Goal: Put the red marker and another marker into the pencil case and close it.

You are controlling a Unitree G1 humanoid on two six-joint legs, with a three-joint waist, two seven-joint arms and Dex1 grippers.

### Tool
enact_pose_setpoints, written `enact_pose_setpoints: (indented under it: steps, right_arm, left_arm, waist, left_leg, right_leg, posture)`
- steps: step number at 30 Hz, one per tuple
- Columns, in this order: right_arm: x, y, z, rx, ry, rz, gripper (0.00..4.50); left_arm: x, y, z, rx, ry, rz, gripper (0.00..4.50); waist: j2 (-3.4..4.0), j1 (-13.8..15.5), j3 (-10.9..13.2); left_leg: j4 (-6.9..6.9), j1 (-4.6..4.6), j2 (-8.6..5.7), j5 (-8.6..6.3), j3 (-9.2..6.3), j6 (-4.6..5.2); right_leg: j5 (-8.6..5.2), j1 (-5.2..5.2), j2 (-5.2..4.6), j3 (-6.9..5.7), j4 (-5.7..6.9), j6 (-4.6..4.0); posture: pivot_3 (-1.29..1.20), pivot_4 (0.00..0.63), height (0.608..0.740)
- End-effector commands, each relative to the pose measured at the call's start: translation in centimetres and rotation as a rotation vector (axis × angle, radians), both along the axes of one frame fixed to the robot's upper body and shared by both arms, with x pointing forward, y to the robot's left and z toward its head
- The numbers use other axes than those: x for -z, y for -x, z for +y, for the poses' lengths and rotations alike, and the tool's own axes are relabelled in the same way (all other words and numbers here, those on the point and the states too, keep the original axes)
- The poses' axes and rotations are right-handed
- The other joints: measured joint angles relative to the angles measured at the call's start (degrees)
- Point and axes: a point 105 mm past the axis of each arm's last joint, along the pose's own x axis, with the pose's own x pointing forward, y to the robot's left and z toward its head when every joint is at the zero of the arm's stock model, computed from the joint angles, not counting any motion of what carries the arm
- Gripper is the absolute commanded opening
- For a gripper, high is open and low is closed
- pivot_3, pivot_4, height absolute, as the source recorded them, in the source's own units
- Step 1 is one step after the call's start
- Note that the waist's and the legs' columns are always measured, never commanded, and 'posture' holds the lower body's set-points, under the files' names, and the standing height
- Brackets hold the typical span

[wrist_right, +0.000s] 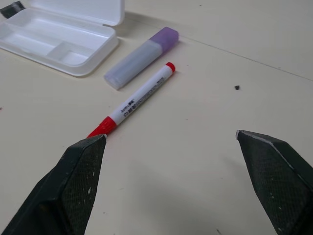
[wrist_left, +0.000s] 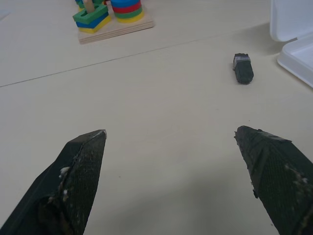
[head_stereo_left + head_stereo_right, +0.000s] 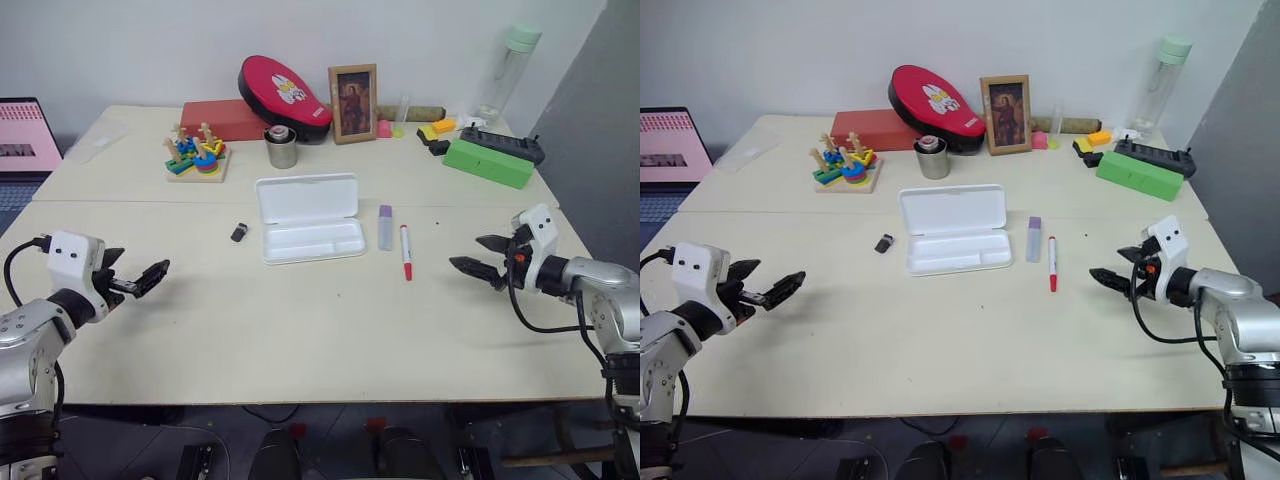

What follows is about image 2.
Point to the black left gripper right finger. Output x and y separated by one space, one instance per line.
276 176

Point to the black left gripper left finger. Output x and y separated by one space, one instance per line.
73 181

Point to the white plastic container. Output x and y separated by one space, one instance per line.
293 31

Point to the black eraser with grey band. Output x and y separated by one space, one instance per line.
243 70

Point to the yellow square stacking block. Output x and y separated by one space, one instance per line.
94 27

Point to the wooden stacking toy base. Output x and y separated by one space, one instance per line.
117 30

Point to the blue square stacking block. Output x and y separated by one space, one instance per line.
91 21

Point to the green square stacking block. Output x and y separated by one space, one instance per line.
91 13

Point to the wooden toy peg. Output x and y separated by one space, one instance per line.
89 5

